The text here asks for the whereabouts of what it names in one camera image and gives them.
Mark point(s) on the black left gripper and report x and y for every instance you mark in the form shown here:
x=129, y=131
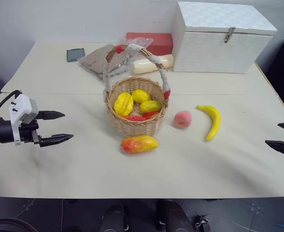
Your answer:
x=26, y=130

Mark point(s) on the round red fruit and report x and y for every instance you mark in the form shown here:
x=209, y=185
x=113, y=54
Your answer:
x=151, y=115

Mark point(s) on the white black floor fixture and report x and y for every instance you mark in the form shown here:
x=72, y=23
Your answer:
x=203, y=223

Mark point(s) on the white woven lidded box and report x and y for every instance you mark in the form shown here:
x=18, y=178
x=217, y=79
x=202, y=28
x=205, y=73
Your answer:
x=216, y=53

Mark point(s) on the orange yellow mango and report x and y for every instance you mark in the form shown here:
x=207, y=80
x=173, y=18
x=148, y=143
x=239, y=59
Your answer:
x=139, y=144

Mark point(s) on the yellow starfruit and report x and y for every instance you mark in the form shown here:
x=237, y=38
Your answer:
x=123, y=104

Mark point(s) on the dark rounded shape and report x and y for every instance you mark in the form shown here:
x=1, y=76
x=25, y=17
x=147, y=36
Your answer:
x=114, y=217
x=173, y=216

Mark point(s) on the brown cardboard pieces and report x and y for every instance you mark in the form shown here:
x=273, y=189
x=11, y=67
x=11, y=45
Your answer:
x=95, y=60

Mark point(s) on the clear plastic bag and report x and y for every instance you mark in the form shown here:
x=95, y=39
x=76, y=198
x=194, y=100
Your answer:
x=122, y=64

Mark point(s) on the yellow lemon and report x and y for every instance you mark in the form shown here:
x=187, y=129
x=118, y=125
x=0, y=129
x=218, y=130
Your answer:
x=141, y=95

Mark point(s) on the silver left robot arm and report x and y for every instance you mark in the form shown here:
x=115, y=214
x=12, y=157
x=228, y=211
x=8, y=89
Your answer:
x=1, y=130

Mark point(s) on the red box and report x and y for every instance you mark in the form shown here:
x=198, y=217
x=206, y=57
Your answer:
x=159, y=42

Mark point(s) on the yellow banana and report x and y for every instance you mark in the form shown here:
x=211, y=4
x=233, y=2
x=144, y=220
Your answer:
x=215, y=120

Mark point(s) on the pink peach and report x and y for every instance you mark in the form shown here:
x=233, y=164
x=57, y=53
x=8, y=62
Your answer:
x=183, y=119

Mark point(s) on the long red fruit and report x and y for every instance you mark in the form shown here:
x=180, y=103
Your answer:
x=135, y=118

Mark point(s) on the yellow-green lemon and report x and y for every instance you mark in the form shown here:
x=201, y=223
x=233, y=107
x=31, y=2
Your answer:
x=150, y=106

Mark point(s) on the dark grey flat pad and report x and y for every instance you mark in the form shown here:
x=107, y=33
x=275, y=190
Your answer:
x=75, y=55

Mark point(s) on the metal box latch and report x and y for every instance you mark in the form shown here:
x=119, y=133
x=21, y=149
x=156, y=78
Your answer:
x=229, y=34

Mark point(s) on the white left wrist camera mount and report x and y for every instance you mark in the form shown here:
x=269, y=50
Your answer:
x=19, y=104

